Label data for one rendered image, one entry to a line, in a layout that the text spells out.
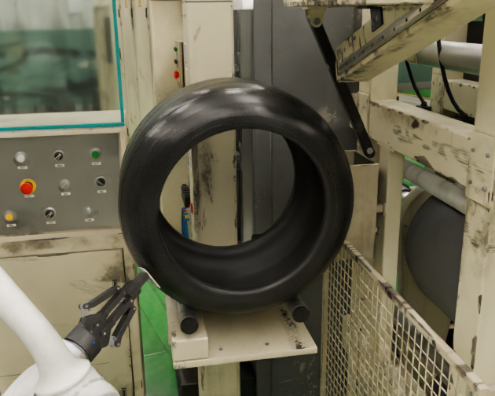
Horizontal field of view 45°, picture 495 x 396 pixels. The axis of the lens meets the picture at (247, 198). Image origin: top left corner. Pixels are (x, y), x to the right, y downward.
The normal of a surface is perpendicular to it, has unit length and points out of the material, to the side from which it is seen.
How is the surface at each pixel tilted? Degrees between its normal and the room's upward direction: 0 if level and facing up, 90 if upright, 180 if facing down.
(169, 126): 54
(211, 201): 90
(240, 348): 0
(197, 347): 90
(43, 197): 90
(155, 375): 0
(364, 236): 90
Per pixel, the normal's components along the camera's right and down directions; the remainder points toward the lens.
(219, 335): -0.01, -0.96
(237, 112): 0.17, 0.11
